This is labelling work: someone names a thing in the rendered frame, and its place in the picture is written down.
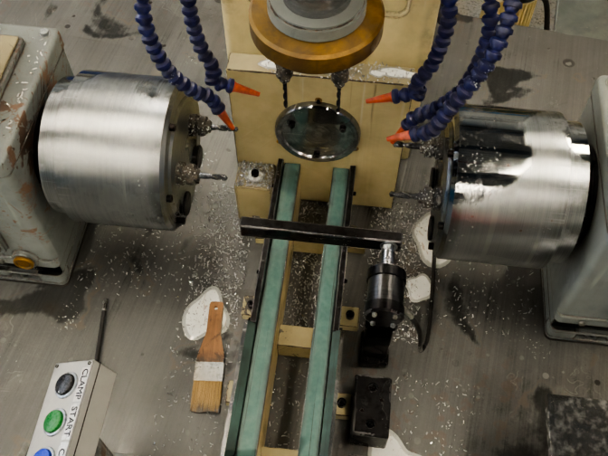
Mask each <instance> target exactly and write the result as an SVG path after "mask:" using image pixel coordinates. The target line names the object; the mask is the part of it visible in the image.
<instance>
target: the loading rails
mask: <svg viewBox="0 0 608 456"><path fill-rule="evenodd" d="M355 175H356V166H350V172H349V169H348V168H338V167H333V173H332V180H331V187H330V196H329V203H328V217H327V225H335V226H345V227H349V226H350V221H351V212H352V203H353V195H356V192H354V184H355ZM348 177H349V181H348ZM271 187H272V188H273V190H272V196H271V205H270V211H269V215H268V219H273V220H282V221H292V222H297V221H298V219H299V208H300V201H301V189H300V164H291V163H285V164H284V159H282V158H279V159H278V164H277V169H276V175H275V180H274V184H272V186H271ZM347 188H348V189H347ZM255 242H256V243H263V247H262V252H261V262H260V268H259V269H258V270H257V274H258V278H257V283H256V288H255V293H254V296H246V295H245V296H244V298H243V303H242V312H241V316H242V319H244V323H243V328H242V337H241V343H240V347H239V353H238V358H237V363H236V368H235V373H234V379H233V380H229V382H228V386H227V391H226V396H225V404H226V405H228V406H229V408H228V414H227V418H226V424H225V428H224V434H223V443H222V449H221V453H220V456H332V450H333V441H334V431H335V422H336V419H343V420H350V417H351V409H352V398H353V395H352V394H345V393H339V392H338V386H339V377H340V367H341V358H342V349H343V339H344V330H349V331H358V326H359V316H360V308H356V307H347V306H342V300H343V291H344V283H347V279H345V273H346V265H347V253H348V252H352V253H361V254H365V251H366V248H357V247H348V246H339V245H330V244H322V243H313V242H295V241H287V240H278V239H269V238H260V237H255ZM293 252H307V253H316V254H322V261H321V269H320V276H319V284H318V297H317V305H316V312H315V319H314V327H313V328H307V327H299V326H291V325H282V322H283V317H284V310H285V304H286V298H287V292H288V286H289V279H290V268H291V262H292V255H293ZM332 333H333V334H332ZM278 355H282V356H297V357H306V358H309V370H308V378H307V385H306V393H305V400H304V407H303V414H302V423H301V430H300V437H299V450H298V451H297V450H289V449H282V448H274V447H267V446H264V444H265V438H266V432H267V426H268V420H269V413H270V408H271V396H272V389H273V384H274V377H275V371H276V365H277V359H278ZM325 400H326V401H325ZM322 425H323V426H322Z"/></svg>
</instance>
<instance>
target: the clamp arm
mask: <svg viewBox="0 0 608 456"><path fill-rule="evenodd" d="M240 232H241V235H242V236H251V237H260V238H269V239H278V240H287V241H295V242H313V243H322V244H330V245H339V246H348V247H357V248H366V249H375V250H381V251H382V248H383V249H384V248H386V244H387V243H390V244H388V248H392V249H393V245H394V251H395V252H399V251H401V248H402V244H403V233H399V232H390V231H381V230H372V229H363V228H357V226H355V225H350V226H349V227H345V226H335V225H326V224H318V223H301V222H292V221H282V220H273V219H264V218H260V216H257V215H253V216H252V217H246V216H242V217H241V221H240ZM382 246H383V247H382Z"/></svg>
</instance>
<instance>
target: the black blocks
mask: <svg viewBox="0 0 608 456"><path fill-rule="evenodd" d="M391 394H392V378H390V377H382V376H373V375H359V374H357V375H356V377H355V382H354V389H353V400H352V410H351V421H350V431H349V442H348V443H349V444H351V445H358V446H366V447H374V448H381V449H384V448H385V446H386V444H387V441H388V438H389V425H390V410H391Z"/></svg>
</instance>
